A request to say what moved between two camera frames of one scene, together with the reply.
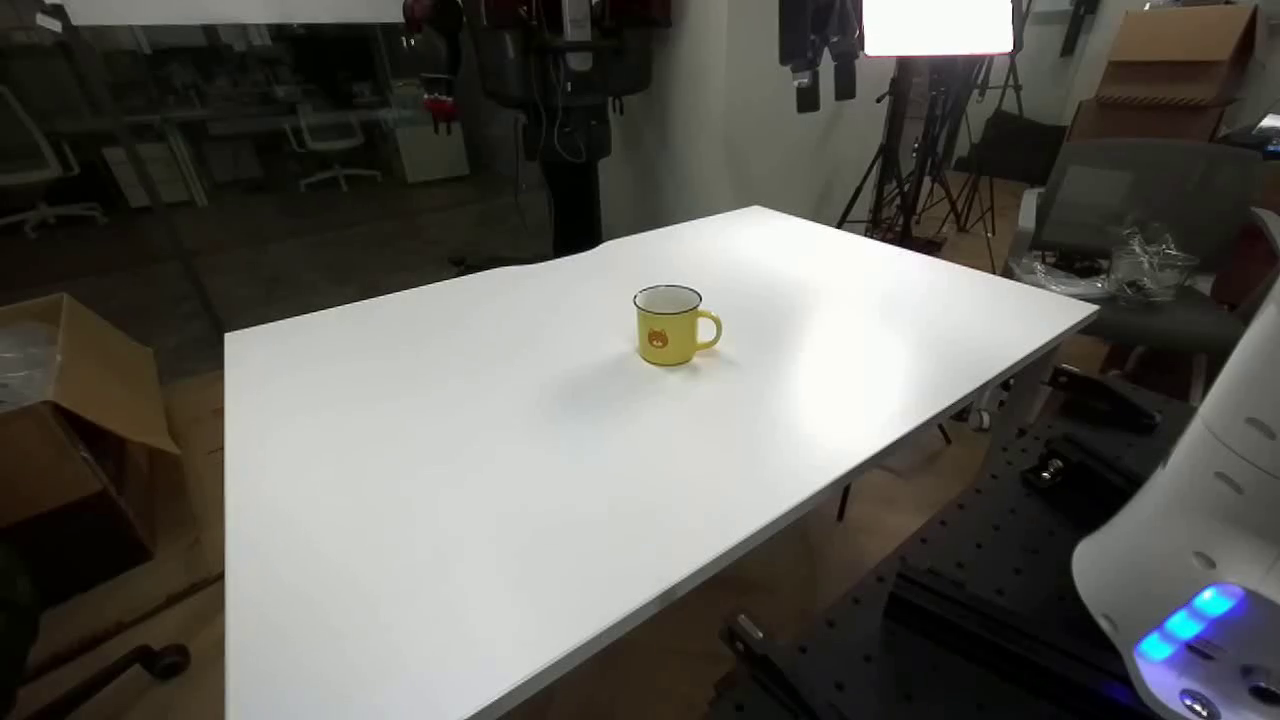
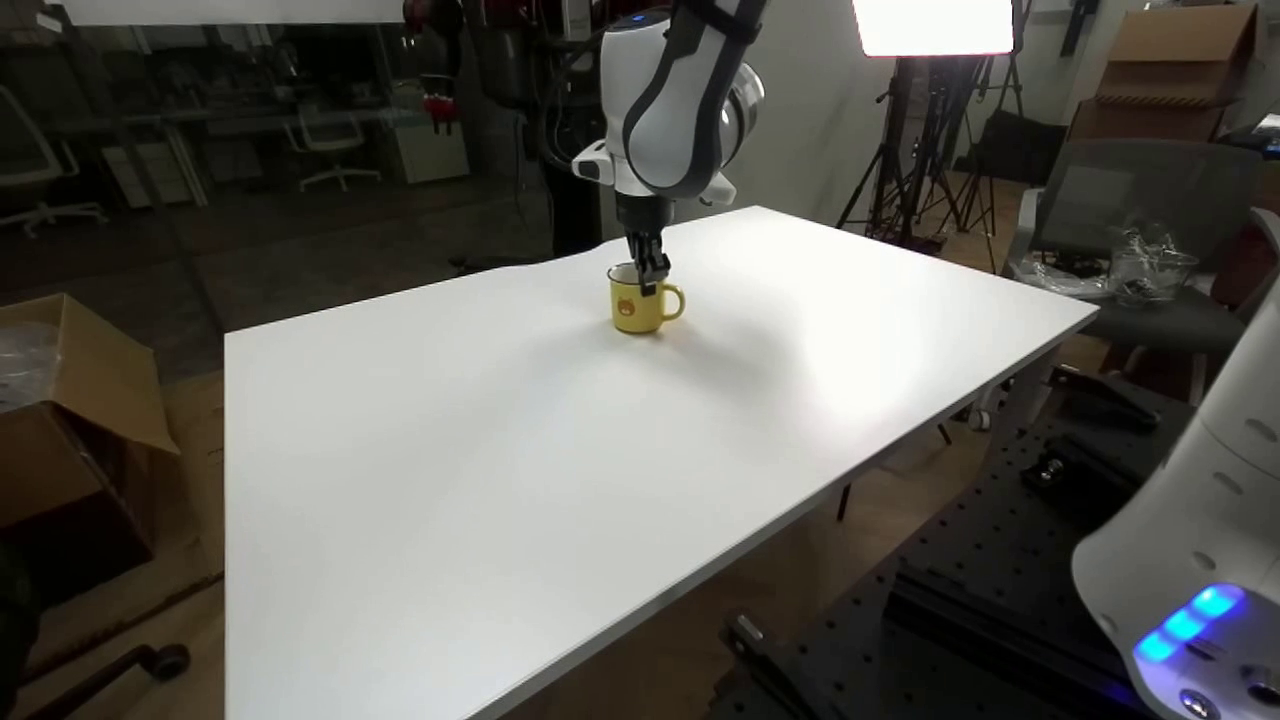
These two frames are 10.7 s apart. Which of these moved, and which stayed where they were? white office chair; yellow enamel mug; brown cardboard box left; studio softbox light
Moved: yellow enamel mug
Stayed: white office chair; studio softbox light; brown cardboard box left
